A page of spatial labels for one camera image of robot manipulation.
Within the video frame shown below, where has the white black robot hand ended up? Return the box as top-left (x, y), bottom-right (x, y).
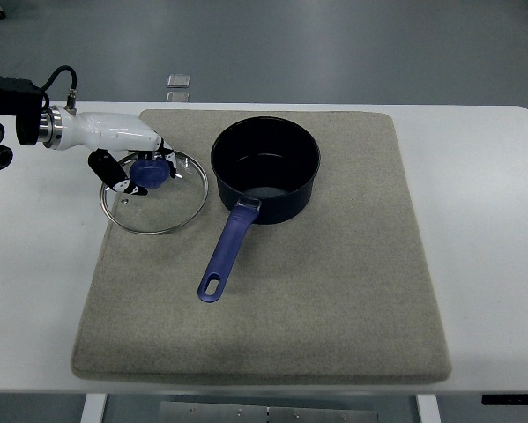
top-left (48, 109), bottom-right (176, 196)

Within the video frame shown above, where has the glass lid with blue knob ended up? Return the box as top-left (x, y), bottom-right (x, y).
top-left (100, 152), bottom-right (209, 235)

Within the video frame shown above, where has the metal floor plate near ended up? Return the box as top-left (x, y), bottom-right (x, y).
top-left (166, 91), bottom-right (190, 103)

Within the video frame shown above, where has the metal floor plate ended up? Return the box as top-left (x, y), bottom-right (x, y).
top-left (167, 74), bottom-right (190, 88)
top-left (166, 91), bottom-right (190, 103)

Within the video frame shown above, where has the metal floor plate far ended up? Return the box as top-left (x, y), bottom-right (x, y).
top-left (167, 74), bottom-right (190, 88)

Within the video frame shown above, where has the dark blue saucepan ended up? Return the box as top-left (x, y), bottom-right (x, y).
top-left (197, 116), bottom-right (321, 303)

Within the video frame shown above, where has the beige fabric mat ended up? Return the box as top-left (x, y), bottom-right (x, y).
top-left (71, 111), bottom-right (451, 385)

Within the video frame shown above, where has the white table leg left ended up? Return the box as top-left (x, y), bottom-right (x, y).
top-left (80, 394), bottom-right (108, 423)

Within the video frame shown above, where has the white table leg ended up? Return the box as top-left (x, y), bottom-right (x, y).
top-left (416, 395), bottom-right (442, 423)
top-left (80, 394), bottom-right (108, 423)

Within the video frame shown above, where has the white table leg right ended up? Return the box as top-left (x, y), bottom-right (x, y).
top-left (416, 395), bottom-right (442, 423)

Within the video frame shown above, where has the black table control panel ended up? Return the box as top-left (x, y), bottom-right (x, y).
top-left (481, 394), bottom-right (528, 406)

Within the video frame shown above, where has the grey metal base plate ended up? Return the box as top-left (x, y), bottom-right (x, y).
top-left (158, 401), bottom-right (379, 423)

